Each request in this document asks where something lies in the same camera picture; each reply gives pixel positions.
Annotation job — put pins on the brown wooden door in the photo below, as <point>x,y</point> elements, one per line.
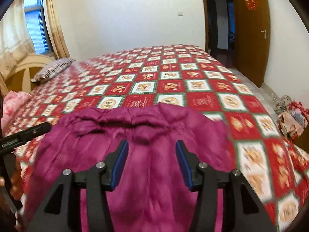
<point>251,49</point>

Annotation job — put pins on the red patchwork cartoon bedspread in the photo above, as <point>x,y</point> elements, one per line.
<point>185,76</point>

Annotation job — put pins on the red door decoration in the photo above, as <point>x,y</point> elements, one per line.
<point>251,4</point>

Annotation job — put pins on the magenta quilted down jacket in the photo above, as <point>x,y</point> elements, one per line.
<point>151,195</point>

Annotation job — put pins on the silver door handle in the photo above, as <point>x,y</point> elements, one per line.
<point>264,33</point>

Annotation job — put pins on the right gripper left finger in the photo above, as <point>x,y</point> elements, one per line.
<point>60,209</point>

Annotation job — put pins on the striped grey pillow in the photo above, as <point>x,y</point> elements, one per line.
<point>51,70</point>

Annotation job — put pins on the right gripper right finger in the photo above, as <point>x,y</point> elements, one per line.
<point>242,208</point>

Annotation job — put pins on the blue framed window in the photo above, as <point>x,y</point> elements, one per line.
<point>36,26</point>

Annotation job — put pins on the person's left hand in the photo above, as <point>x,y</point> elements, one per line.
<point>16,191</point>

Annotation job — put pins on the beige patterned curtain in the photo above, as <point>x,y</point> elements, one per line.
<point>15,41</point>

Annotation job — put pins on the pile of colourful clothes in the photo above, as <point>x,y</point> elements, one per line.
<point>292,117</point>

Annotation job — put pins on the cream wooden headboard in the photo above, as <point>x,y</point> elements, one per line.
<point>20,75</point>

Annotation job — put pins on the white wall switch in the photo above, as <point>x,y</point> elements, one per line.
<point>180,14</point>

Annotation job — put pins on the pink floral folded blanket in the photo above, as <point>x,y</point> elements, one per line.
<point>13,102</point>

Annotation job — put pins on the beige side curtain panel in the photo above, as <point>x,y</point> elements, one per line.
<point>54,30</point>

